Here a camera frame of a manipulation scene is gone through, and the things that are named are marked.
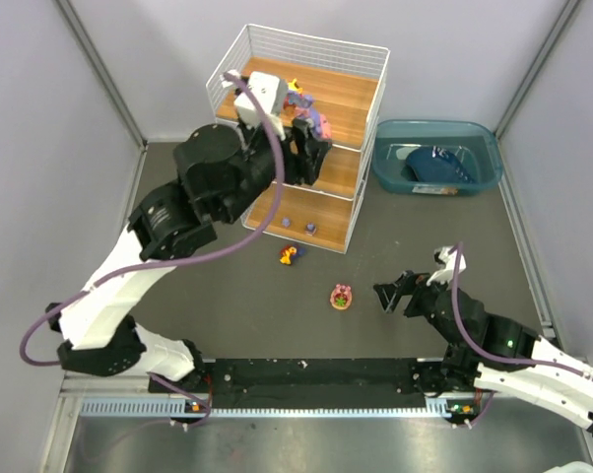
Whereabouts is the pink bear donut toy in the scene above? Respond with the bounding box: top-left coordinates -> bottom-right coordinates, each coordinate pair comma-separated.
330,284 -> 353,310

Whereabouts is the white wire wooden shelf rack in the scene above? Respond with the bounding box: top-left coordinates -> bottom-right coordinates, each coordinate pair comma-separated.
206,24 -> 389,253

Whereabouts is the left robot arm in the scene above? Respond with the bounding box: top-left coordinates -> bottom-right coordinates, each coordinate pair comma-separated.
50,123 -> 277,387

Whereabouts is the navy bird toy red hat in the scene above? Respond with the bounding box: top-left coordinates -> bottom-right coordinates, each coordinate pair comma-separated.
279,243 -> 305,266

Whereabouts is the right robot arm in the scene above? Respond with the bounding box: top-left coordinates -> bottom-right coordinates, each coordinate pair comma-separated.
373,271 -> 593,438

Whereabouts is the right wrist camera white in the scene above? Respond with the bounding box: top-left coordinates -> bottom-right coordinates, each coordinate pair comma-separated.
427,246 -> 466,286

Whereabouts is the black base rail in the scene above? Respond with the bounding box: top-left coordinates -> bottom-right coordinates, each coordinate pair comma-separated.
177,357 -> 475,410

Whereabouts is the yellow bear ice cream cone toy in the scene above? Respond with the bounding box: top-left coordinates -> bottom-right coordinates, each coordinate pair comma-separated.
284,78 -> 314,108

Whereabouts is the purple figurine on striped base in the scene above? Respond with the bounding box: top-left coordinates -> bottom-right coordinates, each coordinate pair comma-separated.
305,223 -> 317,236

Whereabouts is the purple bunny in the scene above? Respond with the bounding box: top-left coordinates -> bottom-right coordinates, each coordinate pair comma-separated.
295,106 -> 332,141

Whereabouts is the dark blue pouch in bin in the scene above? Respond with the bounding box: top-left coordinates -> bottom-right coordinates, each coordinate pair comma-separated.
405,146 -> 476,184

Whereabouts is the teal plastic bin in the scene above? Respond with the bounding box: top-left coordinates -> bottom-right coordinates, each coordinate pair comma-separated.
371,119 -> 503,196

